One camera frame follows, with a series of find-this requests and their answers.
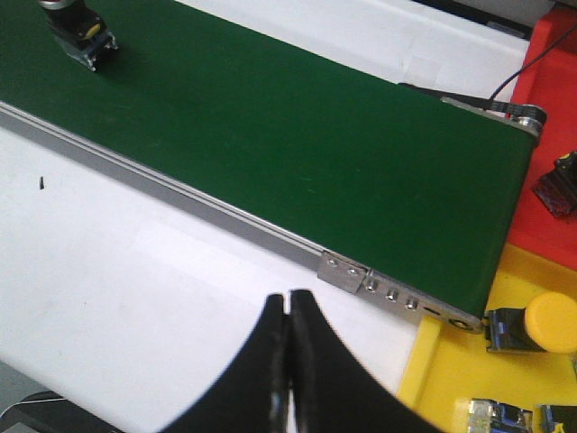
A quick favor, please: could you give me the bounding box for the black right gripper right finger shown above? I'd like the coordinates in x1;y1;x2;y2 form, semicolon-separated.
288;290;435;432

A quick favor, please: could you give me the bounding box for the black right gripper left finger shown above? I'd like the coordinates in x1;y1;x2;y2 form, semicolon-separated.
164;294;289;432

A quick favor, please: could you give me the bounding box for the red mushroom push button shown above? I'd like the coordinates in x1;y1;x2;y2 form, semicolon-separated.
38;0;119;72

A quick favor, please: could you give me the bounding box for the conveyor end plate right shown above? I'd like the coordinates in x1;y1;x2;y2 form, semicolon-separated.
358;269;484;334

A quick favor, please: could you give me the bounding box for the yellow tray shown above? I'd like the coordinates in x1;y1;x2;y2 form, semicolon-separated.
397;244;576;432

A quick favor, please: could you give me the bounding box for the push button contact block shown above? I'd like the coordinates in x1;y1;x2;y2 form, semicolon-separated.
537;404;577;433
467;399;533;433

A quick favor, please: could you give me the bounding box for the green conveyor belt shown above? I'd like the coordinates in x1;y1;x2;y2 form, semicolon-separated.
1;1;536;318

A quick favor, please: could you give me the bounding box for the yellow push button lying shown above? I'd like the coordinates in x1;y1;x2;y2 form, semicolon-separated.
485;291;576;355

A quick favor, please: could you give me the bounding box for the grey device corner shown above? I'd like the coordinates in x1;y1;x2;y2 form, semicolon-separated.
1;362;120;432

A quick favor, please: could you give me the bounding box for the dark push button in bin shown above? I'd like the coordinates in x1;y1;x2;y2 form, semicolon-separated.
532;151;576;217

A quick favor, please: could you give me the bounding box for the black drive belt pulley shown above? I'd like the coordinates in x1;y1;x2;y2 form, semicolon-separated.
400;83;548;135

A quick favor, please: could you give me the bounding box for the red bin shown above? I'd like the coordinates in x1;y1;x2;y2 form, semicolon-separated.
508;6;576;270

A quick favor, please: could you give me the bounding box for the metal conveyor support bracket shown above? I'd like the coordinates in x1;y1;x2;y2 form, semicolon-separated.
317;251;369;294

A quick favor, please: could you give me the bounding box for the aluminium conveyor side rail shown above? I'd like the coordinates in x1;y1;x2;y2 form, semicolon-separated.
1;101;324;272

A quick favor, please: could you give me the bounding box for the red and black wire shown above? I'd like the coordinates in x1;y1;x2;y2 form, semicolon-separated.
489;26;577;103

